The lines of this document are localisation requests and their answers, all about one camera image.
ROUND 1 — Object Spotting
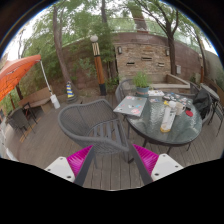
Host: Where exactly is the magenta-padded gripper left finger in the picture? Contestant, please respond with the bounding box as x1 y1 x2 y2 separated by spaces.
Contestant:
44 144 98 187

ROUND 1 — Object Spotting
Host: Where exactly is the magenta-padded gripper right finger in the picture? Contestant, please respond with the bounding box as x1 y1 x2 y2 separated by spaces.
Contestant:
128 143 184 186

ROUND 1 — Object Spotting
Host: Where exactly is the clear white-capped drink bottle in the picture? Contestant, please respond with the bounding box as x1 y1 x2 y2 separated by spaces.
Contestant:
159 100 178 134

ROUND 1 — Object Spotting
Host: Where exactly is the grey wicker armchair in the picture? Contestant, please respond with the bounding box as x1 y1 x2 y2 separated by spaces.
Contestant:
114 78 138 105
189 81 224 136
57 98 135 165

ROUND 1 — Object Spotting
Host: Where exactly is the silver laptop with stickers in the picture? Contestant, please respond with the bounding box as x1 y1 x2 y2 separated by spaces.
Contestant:
112 95 148 118

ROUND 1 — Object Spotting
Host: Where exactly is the white printed booklet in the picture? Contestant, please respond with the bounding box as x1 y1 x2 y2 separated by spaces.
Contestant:
147 89 165 99

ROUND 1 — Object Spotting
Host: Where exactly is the dark laptop with stickers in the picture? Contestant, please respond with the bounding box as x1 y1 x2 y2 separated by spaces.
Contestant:
162 91 194 110

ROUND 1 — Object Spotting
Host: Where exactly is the blue yellow striped cone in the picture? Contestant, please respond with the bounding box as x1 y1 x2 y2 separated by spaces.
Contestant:
65 81 76 100

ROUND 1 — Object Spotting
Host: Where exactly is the dark folding chair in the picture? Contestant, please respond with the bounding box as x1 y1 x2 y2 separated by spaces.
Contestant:
6 105 33 138

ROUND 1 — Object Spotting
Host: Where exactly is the wooden bench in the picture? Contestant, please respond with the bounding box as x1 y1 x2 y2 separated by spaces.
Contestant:
17 86 55 110

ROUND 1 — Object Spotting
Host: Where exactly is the green plant in blue pot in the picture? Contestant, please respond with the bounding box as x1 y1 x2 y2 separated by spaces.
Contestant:
132 71 151 98

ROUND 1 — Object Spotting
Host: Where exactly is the black backpack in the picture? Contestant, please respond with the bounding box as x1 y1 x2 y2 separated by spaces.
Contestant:
192 88 213 121

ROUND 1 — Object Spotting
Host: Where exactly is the orange canopy tent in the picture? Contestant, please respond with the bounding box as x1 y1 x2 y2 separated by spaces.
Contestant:
0 54 43 103

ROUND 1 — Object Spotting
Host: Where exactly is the brown globe-topped lamp post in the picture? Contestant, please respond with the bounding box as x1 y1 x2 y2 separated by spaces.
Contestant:
89 34 108 97

